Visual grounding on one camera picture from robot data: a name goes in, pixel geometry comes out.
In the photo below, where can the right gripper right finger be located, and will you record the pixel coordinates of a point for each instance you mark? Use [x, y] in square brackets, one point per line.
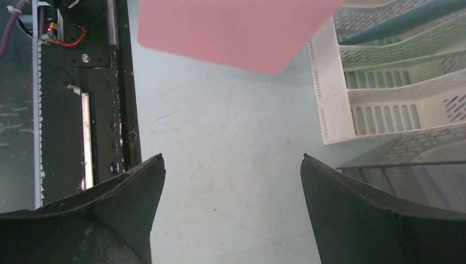
[354, 222]

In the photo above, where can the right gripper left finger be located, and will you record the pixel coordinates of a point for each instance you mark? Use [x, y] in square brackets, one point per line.
[108, 223]

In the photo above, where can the smoky transparent drawer cabinet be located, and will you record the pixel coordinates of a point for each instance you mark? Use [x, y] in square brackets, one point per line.
[425, 167]

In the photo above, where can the pink folder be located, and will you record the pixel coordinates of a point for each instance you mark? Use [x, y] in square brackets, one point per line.
[261, 36]

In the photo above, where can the green clipboard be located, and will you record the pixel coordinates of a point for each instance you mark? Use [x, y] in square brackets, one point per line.
[443, 36]

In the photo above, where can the white file organizer rack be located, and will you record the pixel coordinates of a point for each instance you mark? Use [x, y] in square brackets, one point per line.
[384, 101]

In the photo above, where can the white cable duct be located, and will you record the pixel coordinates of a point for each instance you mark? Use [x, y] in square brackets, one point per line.
[36, 80]

